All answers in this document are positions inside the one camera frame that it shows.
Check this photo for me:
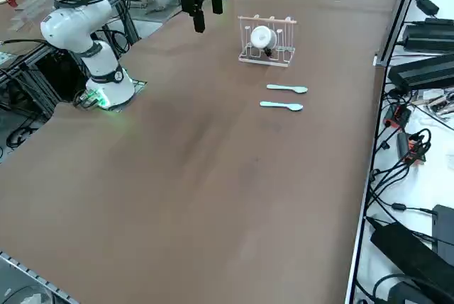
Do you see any aluminium profile post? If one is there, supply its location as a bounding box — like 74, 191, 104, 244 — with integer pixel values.
372, 0, 426, 68

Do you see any small black power adapter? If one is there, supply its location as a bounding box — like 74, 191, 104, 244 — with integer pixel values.
414, 0, 441, 15

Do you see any white wire cup rack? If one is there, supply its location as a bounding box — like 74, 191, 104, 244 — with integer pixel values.
237, 15, 298, 69

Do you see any orange and black device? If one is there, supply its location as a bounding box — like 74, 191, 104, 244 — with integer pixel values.
396, 131, 433, 166

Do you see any green plastic spoon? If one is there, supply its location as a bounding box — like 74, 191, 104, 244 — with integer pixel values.
266, 84, 309, 94

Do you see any white cup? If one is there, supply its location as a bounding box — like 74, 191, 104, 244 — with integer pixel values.
250, 26, 278, 50

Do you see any black power adapter brick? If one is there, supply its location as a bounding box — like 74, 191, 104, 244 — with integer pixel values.
387, 53, 454, 91
402, 16, 454, 54

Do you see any black box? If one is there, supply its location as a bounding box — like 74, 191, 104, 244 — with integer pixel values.
432, 204, 454, 256

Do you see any red and black device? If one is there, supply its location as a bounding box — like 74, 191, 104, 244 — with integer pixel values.
384, 103, 413, 130

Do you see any large black power adapter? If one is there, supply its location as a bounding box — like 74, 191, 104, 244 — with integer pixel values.
370, 221, 454, 293

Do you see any blue plastic spoon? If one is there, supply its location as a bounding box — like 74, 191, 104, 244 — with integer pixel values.
259, 101, 304, 112

